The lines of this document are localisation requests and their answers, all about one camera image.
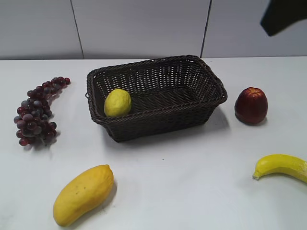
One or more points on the yellow lemon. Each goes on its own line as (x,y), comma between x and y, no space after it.
(117,103)

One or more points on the dark woven wicker basket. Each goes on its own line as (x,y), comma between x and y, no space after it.
(167,94)

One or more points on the yellow mango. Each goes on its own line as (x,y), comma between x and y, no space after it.
(84,193)

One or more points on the yellow banana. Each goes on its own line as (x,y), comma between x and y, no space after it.
(281,163)

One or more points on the dark red apple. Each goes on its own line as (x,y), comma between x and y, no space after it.
(251,106)

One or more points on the purple grape bunch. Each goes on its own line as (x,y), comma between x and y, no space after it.
(33,120)

